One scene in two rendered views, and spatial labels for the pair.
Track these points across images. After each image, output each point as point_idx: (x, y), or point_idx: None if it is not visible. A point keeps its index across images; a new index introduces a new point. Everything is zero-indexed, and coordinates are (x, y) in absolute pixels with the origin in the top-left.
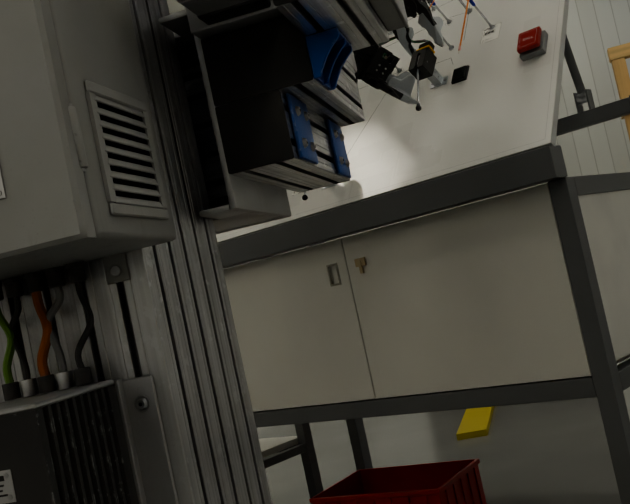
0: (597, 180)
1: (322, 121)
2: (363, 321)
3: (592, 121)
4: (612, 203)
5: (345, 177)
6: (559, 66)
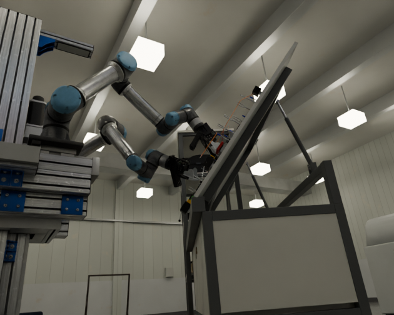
0: (239, 212)
1: (56, 195)
2: (198, 275)
3: (313, 179)
4: (254, 224)
5: (76, 215)
6: (219, 158)
